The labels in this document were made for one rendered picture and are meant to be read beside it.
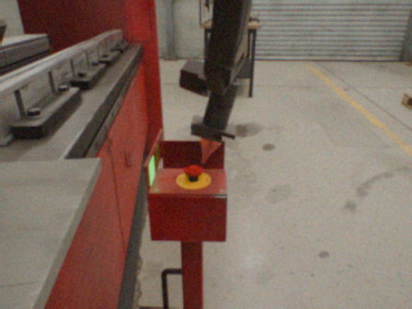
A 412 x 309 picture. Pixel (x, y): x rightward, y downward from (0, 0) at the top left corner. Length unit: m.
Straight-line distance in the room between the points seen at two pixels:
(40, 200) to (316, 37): 7.47
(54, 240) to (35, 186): 0.07
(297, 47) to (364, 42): 1.39
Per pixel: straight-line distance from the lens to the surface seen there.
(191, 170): 0.63
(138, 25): 2.31
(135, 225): 1.76
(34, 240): 0.19
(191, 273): 0.85
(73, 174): 0.25
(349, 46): 7.81
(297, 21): 7.49
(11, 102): 0.73
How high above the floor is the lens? 1.11
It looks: 25 degrees down
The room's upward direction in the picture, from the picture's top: straight up
